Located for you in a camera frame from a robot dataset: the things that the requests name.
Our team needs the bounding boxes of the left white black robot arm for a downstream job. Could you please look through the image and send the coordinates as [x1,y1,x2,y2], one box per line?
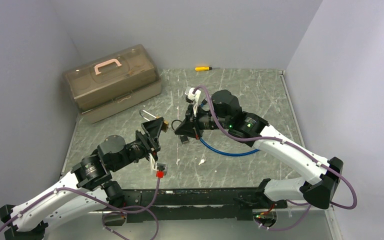
[0,117,168,240]

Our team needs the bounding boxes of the aluminium frame rail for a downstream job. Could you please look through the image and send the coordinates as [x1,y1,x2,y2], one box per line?
[32,70,342,240]

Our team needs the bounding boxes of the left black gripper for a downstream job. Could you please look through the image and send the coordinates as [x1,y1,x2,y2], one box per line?
[111,117,163,172]

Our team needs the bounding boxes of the translucent brown toolbox pink handle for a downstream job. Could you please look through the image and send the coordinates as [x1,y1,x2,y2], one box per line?
[62,44,162,124]

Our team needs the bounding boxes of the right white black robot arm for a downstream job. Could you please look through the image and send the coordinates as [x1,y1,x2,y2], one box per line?
[174,87,343,209]

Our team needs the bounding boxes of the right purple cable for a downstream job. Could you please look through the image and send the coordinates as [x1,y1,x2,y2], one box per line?
[193,85,358,232]

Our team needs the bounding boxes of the brass padlock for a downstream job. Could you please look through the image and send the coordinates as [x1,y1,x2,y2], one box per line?
[139,109,169,133]

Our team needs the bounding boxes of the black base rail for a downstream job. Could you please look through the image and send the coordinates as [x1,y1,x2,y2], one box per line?
[90,187,289,223]

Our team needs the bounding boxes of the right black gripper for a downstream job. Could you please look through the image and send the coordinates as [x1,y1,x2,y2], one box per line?
[175,102,231,140]

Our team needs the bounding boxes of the yellow handled screwdriver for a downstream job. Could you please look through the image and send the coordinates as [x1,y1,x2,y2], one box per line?
[194,66,213,72]

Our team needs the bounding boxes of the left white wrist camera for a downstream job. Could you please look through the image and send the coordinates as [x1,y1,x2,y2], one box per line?
[149,153,168,178]

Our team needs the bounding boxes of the blue cable lock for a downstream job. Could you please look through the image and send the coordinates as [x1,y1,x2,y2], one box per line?
[198,99,261,158]

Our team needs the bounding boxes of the small black cable lock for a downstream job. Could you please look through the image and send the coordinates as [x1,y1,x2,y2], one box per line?
[170,119,189,144]

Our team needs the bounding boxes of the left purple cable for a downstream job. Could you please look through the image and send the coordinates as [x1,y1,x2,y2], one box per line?
[0,175,162,240]

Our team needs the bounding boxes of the purple cable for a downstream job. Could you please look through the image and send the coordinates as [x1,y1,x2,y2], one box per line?
[193,85,358,232]
[0,175,162,240]

